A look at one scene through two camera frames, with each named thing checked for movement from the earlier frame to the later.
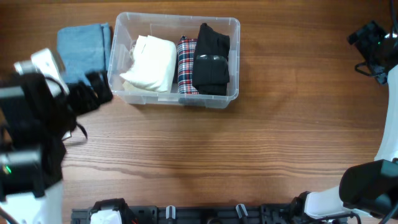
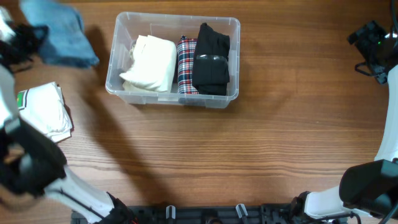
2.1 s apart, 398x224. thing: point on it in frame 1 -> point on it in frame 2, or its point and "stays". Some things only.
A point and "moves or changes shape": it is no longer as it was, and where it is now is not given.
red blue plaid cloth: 186,53 stays
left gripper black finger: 100,82 -> 43,27
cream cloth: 154,65 stays
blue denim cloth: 84,49 -> 66,42
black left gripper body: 81,102 -> 25,47
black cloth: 211,71 stays
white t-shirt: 68,134 moves or changes shape
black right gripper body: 373,35 stays
